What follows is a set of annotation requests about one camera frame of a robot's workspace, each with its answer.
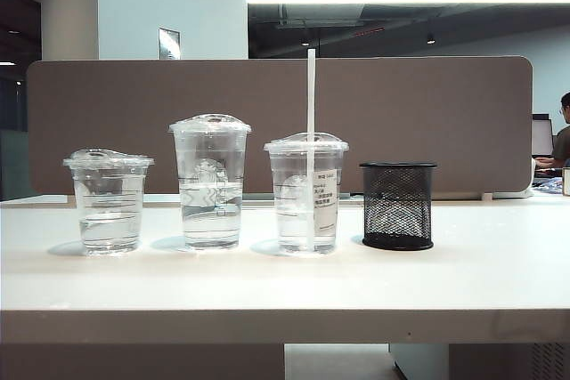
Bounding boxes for silver wall sign plate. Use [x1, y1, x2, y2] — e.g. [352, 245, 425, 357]
[158, 28, 182, 61]

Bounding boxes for brown fabric desk partition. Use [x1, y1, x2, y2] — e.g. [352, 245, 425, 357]
[26, 56, 534, 197]

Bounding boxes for white round pillar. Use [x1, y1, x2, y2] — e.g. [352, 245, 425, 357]
[40, 0, 100, 62]

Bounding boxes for medium clear labelled plastic cup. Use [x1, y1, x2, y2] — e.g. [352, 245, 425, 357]
[263, 132, 350, 255]

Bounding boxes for small clear plastic cup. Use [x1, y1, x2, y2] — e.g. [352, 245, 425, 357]
[62, 148, 156, 257]

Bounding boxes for black mesh pen holder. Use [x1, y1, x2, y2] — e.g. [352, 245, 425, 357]
[359, 161, 438, 251]

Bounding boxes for computer monitor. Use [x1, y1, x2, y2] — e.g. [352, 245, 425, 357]
[532, 113, 556, 159]

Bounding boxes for white paper straw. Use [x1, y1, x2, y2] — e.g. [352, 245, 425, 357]
[305, 48, 317, 253]

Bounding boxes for large clear plastic cup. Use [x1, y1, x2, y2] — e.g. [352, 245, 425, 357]
[167, 113, 253, 251]

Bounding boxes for person in olive shirt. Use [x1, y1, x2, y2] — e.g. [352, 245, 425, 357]
[535, 92, 570, 172]

